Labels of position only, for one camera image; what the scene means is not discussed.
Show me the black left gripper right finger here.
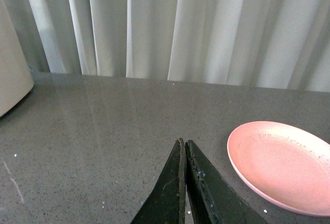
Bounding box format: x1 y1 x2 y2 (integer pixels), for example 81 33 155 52
185 140 266 223

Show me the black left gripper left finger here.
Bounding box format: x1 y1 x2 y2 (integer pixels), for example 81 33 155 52
132 138 186 223

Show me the pink plate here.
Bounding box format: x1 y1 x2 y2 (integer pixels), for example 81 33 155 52
227 121 329 217

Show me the white curtain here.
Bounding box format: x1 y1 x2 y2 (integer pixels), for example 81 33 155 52
3 0 329 92

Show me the white rounded appliance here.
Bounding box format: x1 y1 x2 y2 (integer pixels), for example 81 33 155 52
0 0 34 116

